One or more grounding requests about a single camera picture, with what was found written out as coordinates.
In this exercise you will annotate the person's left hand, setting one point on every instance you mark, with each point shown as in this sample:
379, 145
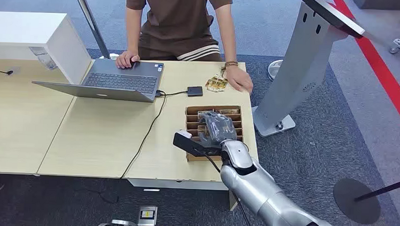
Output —
241, 79

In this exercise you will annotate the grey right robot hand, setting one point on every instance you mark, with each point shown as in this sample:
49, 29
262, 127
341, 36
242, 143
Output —
217, 127

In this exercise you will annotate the person's right hand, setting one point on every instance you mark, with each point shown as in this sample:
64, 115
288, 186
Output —
125, 59

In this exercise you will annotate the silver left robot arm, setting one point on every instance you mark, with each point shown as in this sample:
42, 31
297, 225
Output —
121, 225

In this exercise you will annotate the person's left forearm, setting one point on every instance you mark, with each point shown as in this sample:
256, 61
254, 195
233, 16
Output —
226, 36

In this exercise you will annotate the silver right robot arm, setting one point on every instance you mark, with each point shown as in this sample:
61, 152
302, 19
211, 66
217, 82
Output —
267, 194

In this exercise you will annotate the person's right forearm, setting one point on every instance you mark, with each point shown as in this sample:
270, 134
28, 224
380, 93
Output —
133, 30

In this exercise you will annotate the gold card in holder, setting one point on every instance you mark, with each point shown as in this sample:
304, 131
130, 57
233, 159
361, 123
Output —
228, 111

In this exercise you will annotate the cardboard card holder box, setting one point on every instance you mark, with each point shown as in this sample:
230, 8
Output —
193, 120

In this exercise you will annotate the person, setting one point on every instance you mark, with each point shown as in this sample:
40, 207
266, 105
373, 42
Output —
178, 21

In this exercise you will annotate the grey open laptop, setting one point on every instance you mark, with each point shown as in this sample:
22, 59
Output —
121, 81

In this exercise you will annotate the white round floor device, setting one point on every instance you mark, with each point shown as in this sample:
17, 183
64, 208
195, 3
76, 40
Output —
274, 70

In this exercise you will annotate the small black adapter box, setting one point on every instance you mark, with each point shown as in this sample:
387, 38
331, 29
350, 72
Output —
195, 91

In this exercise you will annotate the slanted metal pole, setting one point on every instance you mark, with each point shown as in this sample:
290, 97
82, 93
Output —
91, 22

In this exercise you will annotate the grey kiosk stand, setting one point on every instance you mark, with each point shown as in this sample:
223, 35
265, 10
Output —
298, 69

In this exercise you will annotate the white cabinet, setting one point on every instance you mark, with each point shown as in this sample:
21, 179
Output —
29, 33

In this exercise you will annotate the floor socket plate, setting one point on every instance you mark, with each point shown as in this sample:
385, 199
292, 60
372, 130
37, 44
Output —
147, 215

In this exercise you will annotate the black desk microphone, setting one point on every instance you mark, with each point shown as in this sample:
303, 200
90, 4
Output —
1, 72

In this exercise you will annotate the black stanchion base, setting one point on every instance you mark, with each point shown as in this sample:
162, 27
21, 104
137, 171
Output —
353, 205

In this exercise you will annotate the black stanchion pole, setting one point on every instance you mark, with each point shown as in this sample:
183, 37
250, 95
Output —
383, 189

